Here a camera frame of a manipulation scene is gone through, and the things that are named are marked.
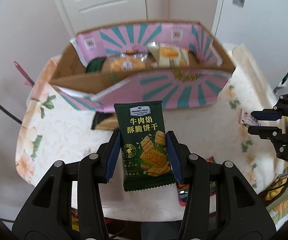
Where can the yellow noodle snack bag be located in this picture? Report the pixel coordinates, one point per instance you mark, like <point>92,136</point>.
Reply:
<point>118,63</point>

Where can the pink cardboard box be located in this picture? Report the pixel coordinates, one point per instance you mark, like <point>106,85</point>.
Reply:
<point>197,85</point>

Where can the black gold snack packet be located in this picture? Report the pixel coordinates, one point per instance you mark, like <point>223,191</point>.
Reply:
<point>105,121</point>

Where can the floral tablecloth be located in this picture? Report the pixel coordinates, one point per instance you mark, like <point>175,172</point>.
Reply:
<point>52,131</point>

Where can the white door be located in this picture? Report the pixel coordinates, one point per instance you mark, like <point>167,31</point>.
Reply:
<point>79,15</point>

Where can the white wardrobe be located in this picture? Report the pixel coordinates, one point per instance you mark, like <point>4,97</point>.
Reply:
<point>262,25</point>

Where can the small white candy bar packet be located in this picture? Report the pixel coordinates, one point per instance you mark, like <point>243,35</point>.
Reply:
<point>246,119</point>

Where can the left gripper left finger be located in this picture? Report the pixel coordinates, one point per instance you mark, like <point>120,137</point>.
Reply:
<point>66,203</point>

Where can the green cracker packet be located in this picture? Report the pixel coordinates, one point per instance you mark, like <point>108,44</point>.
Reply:
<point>143,145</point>

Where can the red black jerky packet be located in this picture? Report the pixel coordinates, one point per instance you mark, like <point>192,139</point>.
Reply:
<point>194,178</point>

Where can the chiffon cake packet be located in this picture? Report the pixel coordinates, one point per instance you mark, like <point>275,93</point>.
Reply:
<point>167,55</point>

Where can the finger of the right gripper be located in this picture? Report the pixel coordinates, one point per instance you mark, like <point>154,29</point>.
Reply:
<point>266,115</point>
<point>265,132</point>

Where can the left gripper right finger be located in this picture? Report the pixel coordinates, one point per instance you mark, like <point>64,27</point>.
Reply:
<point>221,204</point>

